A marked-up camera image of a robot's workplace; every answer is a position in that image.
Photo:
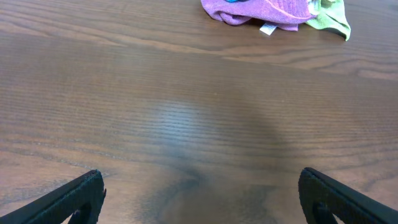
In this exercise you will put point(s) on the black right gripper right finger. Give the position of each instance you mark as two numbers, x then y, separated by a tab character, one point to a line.
324	200

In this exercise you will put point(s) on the crumpled green cloth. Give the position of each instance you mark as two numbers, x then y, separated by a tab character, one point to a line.
329	15

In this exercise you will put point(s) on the crumpled purple cloth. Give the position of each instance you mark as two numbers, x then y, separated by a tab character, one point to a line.
285	14

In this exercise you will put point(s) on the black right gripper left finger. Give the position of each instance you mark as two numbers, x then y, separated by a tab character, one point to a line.
80	201

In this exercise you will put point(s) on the blue microfiber cloth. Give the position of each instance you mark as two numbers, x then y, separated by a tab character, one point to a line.
236	0

